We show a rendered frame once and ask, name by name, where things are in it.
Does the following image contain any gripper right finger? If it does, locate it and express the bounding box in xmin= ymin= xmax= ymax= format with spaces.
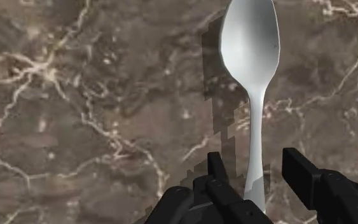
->
xmin=282 ymin=147 xmax=358 ymax=224

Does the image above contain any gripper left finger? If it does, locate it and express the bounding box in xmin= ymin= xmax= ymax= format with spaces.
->
xmin=144 ymin=151 xmax=274 ymax=224

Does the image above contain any white spoon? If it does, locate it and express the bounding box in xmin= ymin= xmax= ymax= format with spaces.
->
xmin=220 ymin=0 xmax=281 ymax=214

